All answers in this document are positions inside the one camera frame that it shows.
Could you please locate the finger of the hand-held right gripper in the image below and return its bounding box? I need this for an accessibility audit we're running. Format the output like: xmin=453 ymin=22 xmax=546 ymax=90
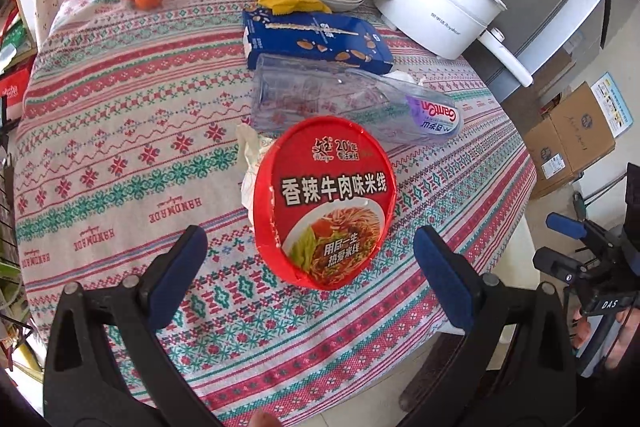
xmin=532 ymin=246 xmax=601 ymax=290
xmin=546 ymin=213 xmax=623 ymax=258

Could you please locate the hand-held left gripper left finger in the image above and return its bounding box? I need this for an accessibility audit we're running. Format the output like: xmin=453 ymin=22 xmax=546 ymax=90
xmin=42 ymin=224 xmax=223 ymax=427

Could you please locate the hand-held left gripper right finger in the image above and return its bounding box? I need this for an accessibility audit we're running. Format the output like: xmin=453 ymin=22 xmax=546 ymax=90
xmin=400 ymin=225 xmax=578 ymax=427

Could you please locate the white plastic bin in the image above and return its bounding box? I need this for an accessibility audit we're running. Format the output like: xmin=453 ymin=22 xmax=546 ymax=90
xmin=492 ymin=207 xmax=537 ymax=338

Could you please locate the white tissue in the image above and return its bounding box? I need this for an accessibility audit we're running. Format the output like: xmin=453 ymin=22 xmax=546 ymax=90
xmin=235 ymin=123 xmax=273 ymax=215

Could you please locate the red instant noodle bowl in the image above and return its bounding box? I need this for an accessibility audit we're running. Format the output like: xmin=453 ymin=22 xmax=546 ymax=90
xmin=252 ymin=116 xmax=398 ymax=290

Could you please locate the clear plastic bottle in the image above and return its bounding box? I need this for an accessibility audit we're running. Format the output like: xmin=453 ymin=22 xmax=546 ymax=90
xmin=250 ymin=53 xmax=463 ymax=148

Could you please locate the blue cardboard snack box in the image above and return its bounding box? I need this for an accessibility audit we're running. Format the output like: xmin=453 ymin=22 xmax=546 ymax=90
xmin=242 ymin=10 xmax=395 ymax=75

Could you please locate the person's right hand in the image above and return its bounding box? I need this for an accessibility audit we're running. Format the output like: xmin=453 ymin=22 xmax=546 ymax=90
xmin=571 ymin=306 xmax=640 ymax=353

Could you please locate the cardboard box with label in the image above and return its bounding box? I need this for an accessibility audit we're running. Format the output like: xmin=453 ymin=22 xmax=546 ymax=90
xmin=522 ymin=120 xmax=601 ymax=200

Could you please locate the blue white printed box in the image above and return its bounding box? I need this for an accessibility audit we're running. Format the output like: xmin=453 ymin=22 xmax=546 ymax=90
xmin=590 ymin=72 xmax=632 ymax=138

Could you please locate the patterned red green tablecloth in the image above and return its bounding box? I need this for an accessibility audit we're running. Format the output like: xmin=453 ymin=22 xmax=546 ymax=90
xmin=12 ymin=0 xmax=538 ymax=413

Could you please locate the grey refrigerator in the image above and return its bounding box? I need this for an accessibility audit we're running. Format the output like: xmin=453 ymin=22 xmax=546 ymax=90
xmin=470 ymin=0 xmax=631 ymax=103

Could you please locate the red box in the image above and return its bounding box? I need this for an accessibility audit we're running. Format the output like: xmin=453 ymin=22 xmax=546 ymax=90
xmin=0 ymin=68 xmax=30 ymax=118

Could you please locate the white electric pot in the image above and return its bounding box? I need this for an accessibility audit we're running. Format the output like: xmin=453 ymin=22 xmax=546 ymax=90
xmin=374 ymin=0 xmax=535 ymax=88

